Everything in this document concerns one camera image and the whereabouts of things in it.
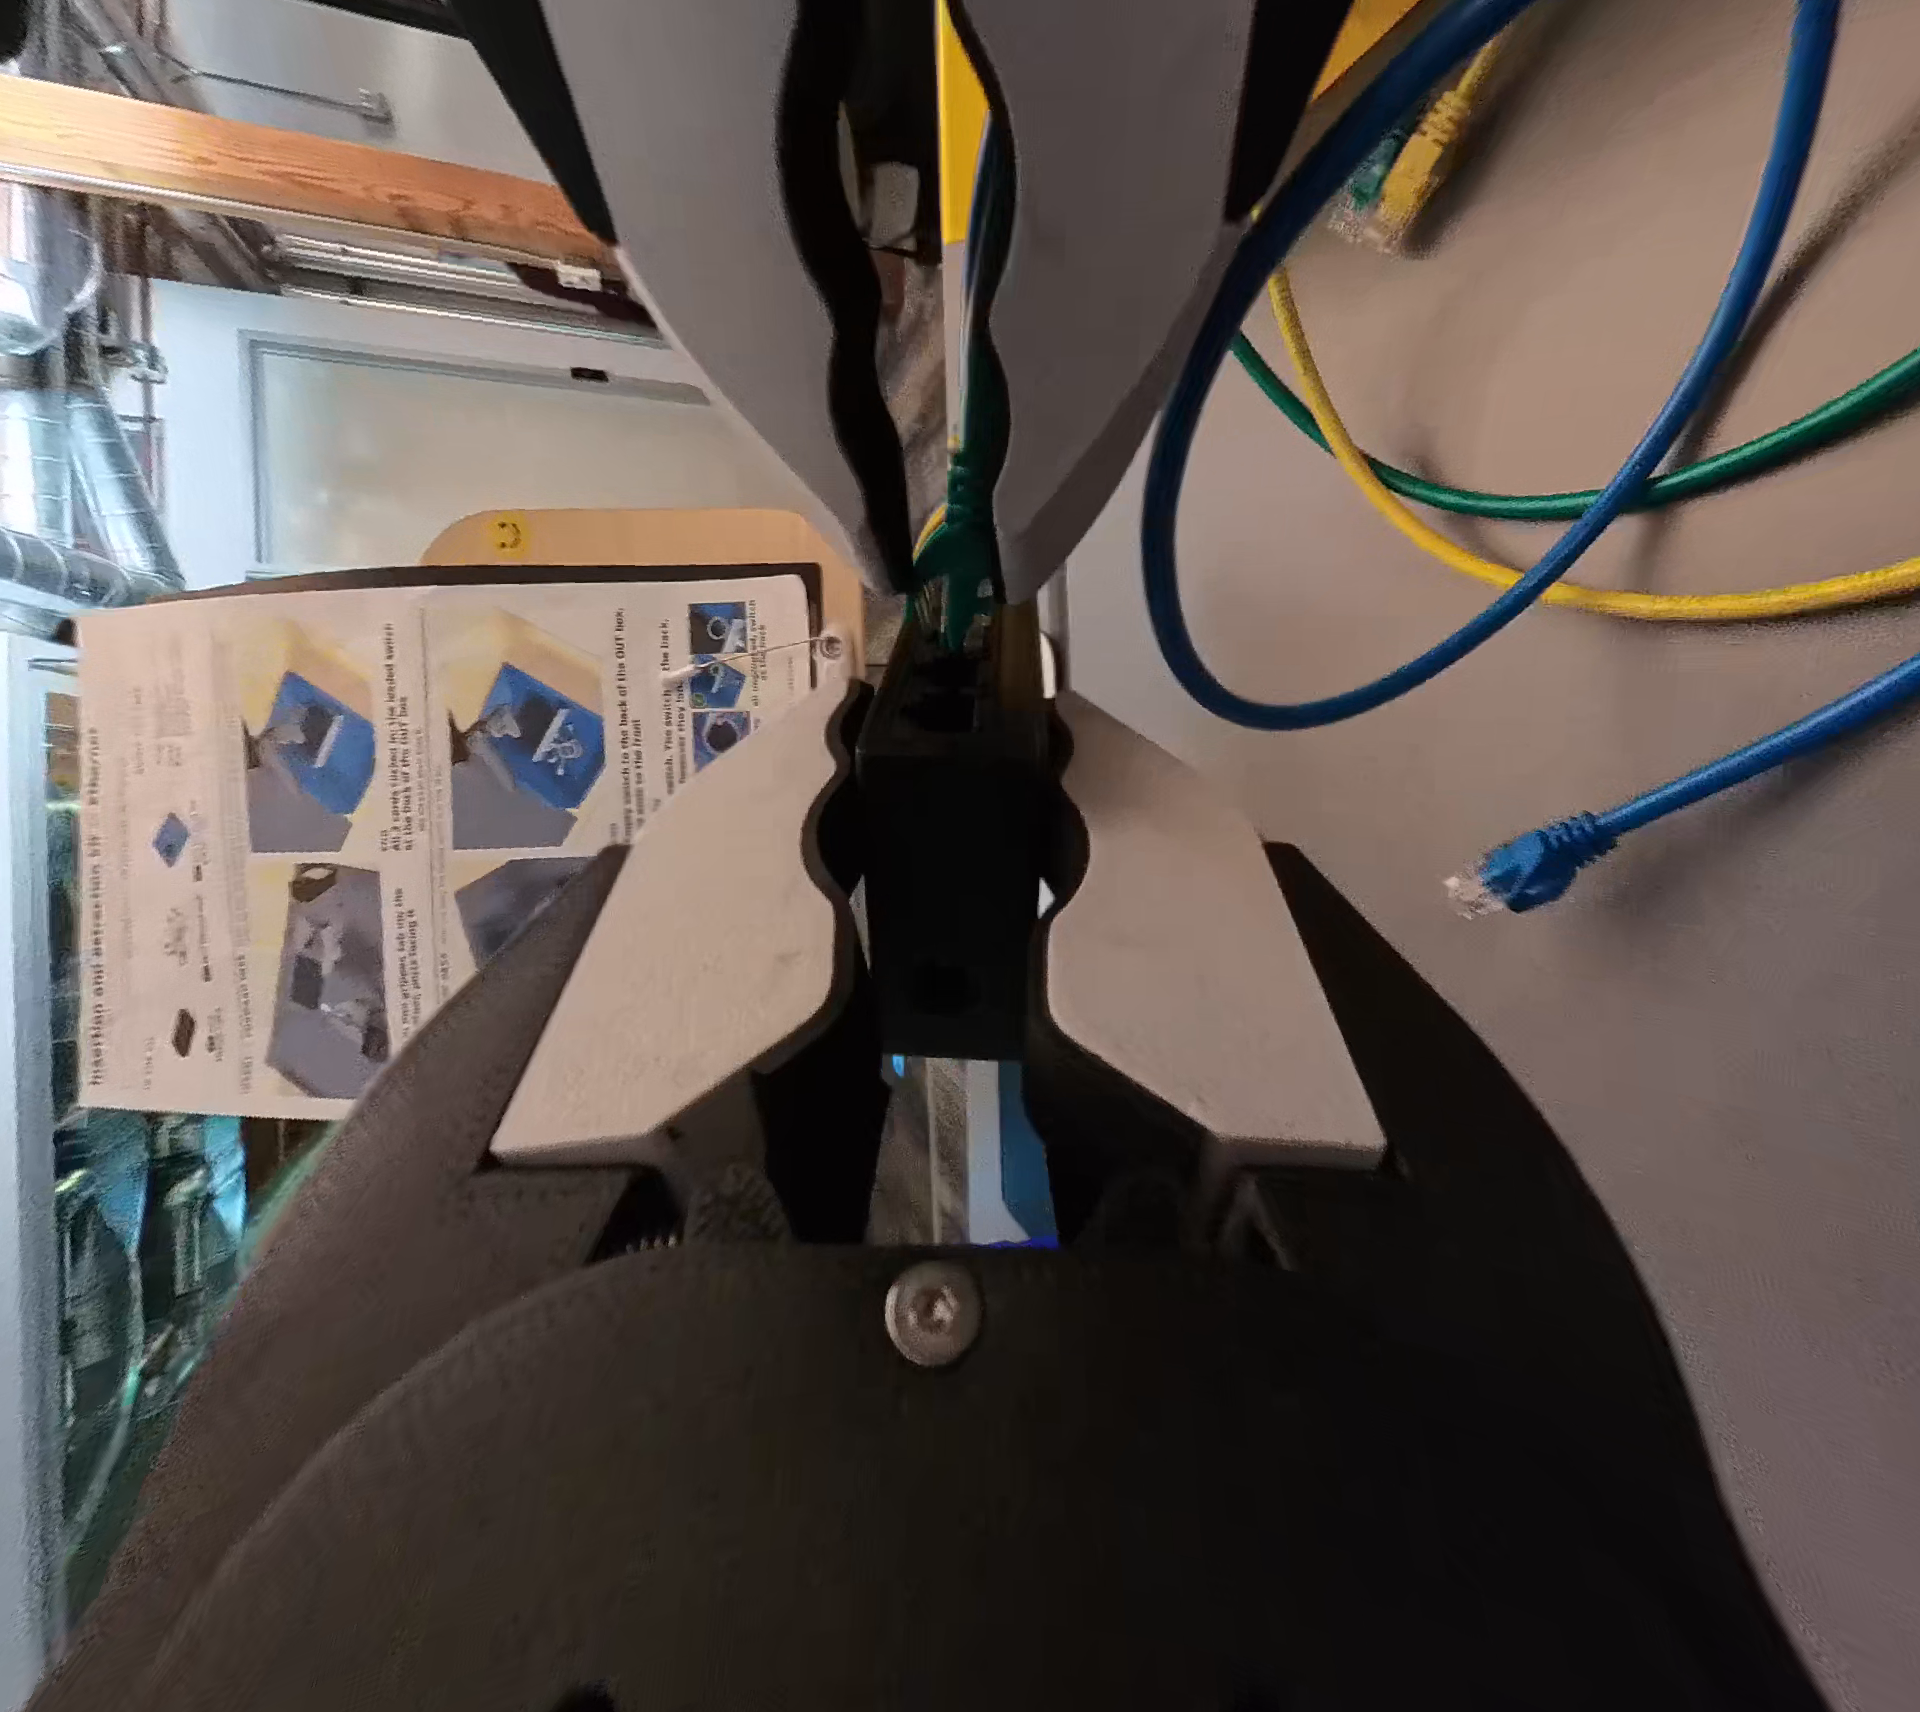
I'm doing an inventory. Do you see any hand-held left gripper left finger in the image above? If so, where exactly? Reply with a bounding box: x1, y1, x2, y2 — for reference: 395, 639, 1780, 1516
485, 679, 879, 1165

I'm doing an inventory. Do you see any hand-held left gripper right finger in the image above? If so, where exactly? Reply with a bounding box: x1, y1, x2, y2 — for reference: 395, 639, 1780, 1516
1033, 688, 1389, 1165

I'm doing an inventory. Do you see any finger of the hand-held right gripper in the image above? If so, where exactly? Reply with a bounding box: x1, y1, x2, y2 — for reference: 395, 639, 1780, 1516
942, 0, 1303, 589
472, 0, 920, 595

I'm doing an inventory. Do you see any black ethernet switch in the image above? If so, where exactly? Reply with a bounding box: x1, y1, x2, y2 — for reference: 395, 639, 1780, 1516
854, 601, 1059, 1062

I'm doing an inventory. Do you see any blue ethernet cable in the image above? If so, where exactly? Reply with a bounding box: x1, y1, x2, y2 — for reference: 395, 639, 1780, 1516
960, 0, 1920, 920

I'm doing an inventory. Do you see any green ethernet cable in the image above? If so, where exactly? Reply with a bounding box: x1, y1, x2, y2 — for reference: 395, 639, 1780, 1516
906, 0, 1920, 656

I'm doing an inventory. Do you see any yellow ethernet cable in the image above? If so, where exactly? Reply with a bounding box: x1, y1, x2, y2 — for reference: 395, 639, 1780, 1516
1265, 0, 1920, 622

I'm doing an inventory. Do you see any wooden ceiling beam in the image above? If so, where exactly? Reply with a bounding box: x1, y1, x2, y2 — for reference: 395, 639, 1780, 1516
0, 73, 617, 261

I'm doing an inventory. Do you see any clear poster holder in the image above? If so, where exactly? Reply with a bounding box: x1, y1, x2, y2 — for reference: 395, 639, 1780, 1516
660, 624, 858, 702

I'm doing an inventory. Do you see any printed instruction poster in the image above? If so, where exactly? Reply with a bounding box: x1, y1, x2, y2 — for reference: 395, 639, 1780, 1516
72, 571, 854, 1121

